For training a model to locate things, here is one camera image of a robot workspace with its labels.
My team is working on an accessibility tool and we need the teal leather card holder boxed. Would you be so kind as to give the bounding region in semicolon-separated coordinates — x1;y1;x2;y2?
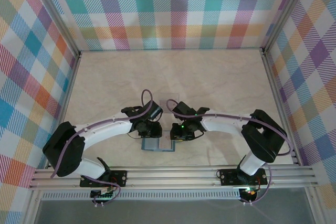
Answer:
141;137;176;153

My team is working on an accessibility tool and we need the left controller circuit board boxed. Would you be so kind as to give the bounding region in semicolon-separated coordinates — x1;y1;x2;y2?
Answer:
90;188;116;200

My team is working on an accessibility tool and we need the controller circuit board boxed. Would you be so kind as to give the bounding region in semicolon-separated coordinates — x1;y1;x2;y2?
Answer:
241;186;259;201
90;188;116;200

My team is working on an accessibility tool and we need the right controller circuit board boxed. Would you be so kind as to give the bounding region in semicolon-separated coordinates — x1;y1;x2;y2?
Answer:
241;186;259;201

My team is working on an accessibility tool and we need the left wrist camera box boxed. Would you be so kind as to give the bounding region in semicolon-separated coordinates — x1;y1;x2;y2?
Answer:
145;100;163;121

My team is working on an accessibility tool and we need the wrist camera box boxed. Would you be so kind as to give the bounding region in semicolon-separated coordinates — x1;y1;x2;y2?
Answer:
145;100;163;121
172;101;196;119

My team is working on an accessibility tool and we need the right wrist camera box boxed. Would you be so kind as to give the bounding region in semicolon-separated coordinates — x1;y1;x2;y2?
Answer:
172;101;196;119

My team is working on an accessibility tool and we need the aluminium mounting rail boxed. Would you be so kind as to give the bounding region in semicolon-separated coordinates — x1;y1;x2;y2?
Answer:
28;166;320;190

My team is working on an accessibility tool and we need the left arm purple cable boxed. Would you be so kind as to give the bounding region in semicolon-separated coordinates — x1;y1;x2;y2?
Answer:
51;89;155;208

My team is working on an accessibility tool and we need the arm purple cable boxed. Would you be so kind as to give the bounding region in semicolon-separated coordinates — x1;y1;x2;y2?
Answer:
51;89;155;208
166;99;293;206

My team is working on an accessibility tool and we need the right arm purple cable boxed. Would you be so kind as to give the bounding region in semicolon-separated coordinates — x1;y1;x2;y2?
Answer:
166;99;293;206

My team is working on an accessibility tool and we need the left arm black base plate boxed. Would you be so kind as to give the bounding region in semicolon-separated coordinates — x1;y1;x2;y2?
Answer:
79;170;128;188

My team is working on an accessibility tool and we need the grey slotted cable duct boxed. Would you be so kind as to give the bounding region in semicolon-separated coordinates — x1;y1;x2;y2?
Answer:
40;191;242;200

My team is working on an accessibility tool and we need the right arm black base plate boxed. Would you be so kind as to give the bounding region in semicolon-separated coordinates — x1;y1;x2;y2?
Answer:
219;168;268;186

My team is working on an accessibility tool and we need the aluminium table side rail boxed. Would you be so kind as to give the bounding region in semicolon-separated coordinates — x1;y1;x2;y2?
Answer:
261;48;301;166
46;50;82;169

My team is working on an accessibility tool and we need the aluminium frame leg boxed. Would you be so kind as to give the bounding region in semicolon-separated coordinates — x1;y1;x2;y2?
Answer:
22;189;43;224
306;187;326;224

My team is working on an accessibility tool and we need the aluminium corner frame post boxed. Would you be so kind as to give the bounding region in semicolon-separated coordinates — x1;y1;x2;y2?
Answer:
262;0;316;51
27;0;82;57

